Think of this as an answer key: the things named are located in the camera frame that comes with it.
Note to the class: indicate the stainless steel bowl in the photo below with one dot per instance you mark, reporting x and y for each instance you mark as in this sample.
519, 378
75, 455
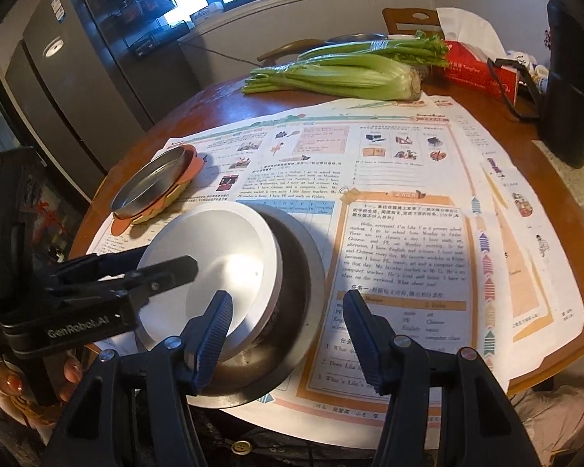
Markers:
297, 311

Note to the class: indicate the wooden curved-back chair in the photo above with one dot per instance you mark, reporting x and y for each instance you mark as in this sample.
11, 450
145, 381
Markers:
287, 51

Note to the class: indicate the black thermos bottle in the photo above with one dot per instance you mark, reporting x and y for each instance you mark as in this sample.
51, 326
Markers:
569, 82

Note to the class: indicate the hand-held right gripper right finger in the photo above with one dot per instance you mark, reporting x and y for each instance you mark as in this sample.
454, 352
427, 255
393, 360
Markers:
365, 343

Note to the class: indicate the yellow shell-shaped plate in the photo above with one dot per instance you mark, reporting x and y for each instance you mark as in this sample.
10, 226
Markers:
168, 202

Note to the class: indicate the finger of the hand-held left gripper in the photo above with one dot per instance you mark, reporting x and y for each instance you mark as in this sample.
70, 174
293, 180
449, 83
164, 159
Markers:
160, 279
102, 267

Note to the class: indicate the person's left hand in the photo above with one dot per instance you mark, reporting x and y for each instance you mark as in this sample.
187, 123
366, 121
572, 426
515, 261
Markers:
7, 382

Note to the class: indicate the steel basin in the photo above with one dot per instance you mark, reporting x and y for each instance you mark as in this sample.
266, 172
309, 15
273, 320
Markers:
355, 39

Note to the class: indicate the white flat box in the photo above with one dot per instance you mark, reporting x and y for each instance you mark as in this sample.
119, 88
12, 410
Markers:
207, 12

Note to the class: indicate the red tissue box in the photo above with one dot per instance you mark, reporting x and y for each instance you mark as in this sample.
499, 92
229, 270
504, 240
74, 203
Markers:
472, 70

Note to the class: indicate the white small jars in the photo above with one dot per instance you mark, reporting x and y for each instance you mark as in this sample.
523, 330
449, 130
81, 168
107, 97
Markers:
528, 68

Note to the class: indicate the round metal plate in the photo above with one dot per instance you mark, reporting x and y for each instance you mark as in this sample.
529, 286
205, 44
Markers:
146, 185

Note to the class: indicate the wooden chair with cutout back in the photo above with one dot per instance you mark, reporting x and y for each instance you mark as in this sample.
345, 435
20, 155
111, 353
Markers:
409, 22

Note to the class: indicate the grey refrigerator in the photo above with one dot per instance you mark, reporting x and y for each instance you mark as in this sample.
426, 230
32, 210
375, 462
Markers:
68, 82

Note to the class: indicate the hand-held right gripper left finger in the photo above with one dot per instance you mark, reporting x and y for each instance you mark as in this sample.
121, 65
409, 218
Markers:
214, 338

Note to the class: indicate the black box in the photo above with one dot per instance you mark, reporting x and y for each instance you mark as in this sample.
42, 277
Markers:
148, 44

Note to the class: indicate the colourful printed worksheet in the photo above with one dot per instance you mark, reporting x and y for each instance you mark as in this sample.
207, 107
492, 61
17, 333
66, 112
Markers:
394, 194

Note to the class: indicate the person's light pants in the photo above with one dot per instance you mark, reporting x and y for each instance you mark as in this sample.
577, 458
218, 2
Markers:
550, 416

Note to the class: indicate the green celery bunch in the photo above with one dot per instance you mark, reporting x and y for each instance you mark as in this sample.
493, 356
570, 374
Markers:
370, 49
350, 78

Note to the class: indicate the plain printed worksheet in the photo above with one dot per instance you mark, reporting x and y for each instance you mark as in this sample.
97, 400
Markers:
525, 233

